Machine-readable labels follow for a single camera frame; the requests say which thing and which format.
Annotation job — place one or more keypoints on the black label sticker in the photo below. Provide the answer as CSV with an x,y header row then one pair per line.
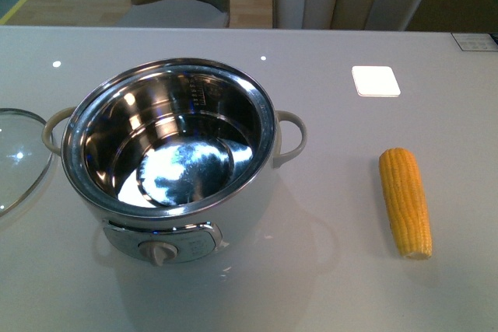
x,y
476,41

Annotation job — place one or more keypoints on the yellow corn cob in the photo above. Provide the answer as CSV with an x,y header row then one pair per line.
x,y
406,205

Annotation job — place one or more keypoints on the glass pot lid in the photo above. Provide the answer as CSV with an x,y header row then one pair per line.
x,y
24,157

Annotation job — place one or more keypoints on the white electric cooking pot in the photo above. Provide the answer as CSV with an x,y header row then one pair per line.
x,y
177,158

